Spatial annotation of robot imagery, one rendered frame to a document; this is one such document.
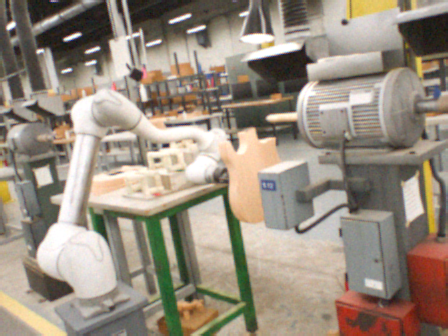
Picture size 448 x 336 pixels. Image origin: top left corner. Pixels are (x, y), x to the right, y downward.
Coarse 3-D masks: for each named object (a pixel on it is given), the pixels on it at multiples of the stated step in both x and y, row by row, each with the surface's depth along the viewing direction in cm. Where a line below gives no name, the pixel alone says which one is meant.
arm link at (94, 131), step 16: (80, 112) 187; (80, 128) 186; (96, 128) 187; (80, 144) 186; (96, 144) 189; (80, 160) 185; (96, 160) 190; (80, 176) 184; (64, 192) 185; (80, 192) 183; (64, 208) 182; (80, 208) 183; (64, 224) 180; (80, 224) 183; (48, 240) 178; (64, 240) 176; (48, 256) 175; (48, 272) 177
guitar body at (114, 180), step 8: (128, 168) 298; (136, 168) 292; (144, 168) 286; (96, 176) 288; (104, 176) 282; (112, 176) 277; (120, 176) 272; (96, 184) 271; (104, 184) 268; (112, 184) 268; (120, 184) 269
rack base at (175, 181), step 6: (162, 168) 255; (162, 174) 235; (168, 174) 232; (174, 174) 231; (180, 174) 234; (150, 180) 245; (162, 180) 236; (168, 180) 231; (174, 180) 232; (180, 180) 234; (186, 180) 236; (150, 186) 247; (168, 186) 233; (174, 186) 232; (180, 186) 234; (186, 186) 236
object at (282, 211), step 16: (272, 176) 147; (288, 176) 149; (304, 176) 155; (272, 192) 149; (288, 192) 149; (272, 208) 151; (288, 208) 149; (304, 208) 155; (336, 208) 153; (272, 224) 153; (288, 224) 149
